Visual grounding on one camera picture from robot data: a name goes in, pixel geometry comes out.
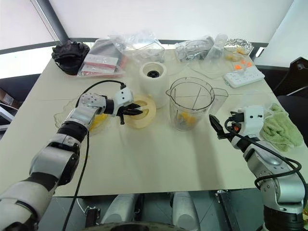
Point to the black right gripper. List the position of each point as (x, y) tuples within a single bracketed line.
[(228, 137)]

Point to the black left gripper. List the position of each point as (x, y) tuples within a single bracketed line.
[(122, 112)]

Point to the cream blender lid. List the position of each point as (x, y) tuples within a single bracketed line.
[(142, 122)]

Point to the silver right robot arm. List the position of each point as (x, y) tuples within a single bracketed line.
[(264, 158)]

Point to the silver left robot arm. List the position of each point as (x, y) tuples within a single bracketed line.
[(53, 163)]

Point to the white blender base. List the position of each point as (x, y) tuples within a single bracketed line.
[(154, 89)]

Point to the clear blender jar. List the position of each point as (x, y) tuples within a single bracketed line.
[(175, 113)]

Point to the white power strip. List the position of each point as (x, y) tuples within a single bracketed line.
[(243, 78)]

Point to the red white packets bag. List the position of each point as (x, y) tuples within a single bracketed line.
[(101, 63)]

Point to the green towel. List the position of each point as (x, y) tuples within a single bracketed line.
[(281, 130)]

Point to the clear crumpled plastic bag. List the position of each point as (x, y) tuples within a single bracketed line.
[(142, 48)]

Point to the small orange piece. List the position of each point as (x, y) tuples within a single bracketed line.
[(237, 67), (248, 64)]

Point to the clear textured glass bowl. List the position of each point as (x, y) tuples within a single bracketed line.
[(61, 115)]

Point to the black office chair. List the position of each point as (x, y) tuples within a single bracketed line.
[(296, 106)]

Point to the clear plastic bottle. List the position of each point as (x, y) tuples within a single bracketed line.
[(217, 48)]

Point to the black metal table leg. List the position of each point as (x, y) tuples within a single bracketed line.
[(223, 211), (92, 216)]

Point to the black crumpled bag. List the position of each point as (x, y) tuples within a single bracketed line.
[(69, 57)]

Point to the clear bag with foil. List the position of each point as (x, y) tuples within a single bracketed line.
[(192, 50)]

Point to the crumpled foil tray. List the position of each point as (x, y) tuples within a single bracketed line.
[(238, 44)]

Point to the white rounded cover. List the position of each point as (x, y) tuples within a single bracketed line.
[(120, 209), (185, 211)]

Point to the brown cardboard box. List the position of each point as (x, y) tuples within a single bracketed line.
[(7, 97)]

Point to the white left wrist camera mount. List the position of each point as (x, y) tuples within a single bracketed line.
[(124, 96)]

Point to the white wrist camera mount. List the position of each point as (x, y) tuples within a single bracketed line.
[(124, 96), (252, 118)]

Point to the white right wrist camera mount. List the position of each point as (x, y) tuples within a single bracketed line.
[(252, 118)]

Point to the grey window frame post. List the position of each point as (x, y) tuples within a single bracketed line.
[(51, 21)]

